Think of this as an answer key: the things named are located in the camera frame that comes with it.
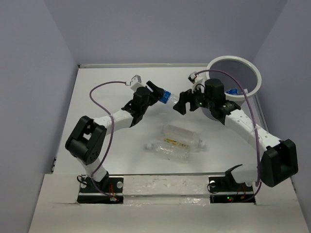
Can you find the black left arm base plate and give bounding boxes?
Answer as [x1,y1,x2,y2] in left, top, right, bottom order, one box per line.
[76,175,124,204]

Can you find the grey bin white rim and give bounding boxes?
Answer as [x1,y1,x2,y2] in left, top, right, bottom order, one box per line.
[206,56,262,105]

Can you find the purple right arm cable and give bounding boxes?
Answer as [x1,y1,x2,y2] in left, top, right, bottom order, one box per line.
[194,69,263,202]

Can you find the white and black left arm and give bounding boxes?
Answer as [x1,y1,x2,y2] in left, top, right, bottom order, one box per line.
[65,81,165,192]

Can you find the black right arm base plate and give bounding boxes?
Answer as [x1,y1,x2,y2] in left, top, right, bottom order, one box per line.
[207,176,256,204]

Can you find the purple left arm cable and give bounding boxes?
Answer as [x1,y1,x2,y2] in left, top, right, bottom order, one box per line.
[89,81,131,192]

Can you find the large clear yellow label bottle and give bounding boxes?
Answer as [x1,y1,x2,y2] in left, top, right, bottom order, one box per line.
[158,124,206,151]

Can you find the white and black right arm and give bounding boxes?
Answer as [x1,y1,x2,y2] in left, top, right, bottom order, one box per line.
[173,79,298,190]

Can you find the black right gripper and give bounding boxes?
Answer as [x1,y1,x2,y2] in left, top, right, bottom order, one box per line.
[173,83,214,115]

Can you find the blue label bottle sideways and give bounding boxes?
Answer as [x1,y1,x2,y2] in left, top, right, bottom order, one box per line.
[159,90,179,106]

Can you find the clear crushed bottle white cap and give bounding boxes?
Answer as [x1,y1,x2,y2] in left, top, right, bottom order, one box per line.
[145,142,189,160]

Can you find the blue label Chinese text bottle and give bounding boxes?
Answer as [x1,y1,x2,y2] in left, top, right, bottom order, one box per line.
[226,88,239,95]

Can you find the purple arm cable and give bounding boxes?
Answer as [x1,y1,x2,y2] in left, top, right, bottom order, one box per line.
[89,81,131,192]
[194,69,263,202]

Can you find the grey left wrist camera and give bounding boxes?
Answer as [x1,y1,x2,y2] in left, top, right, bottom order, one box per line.
[125,75,145,92]

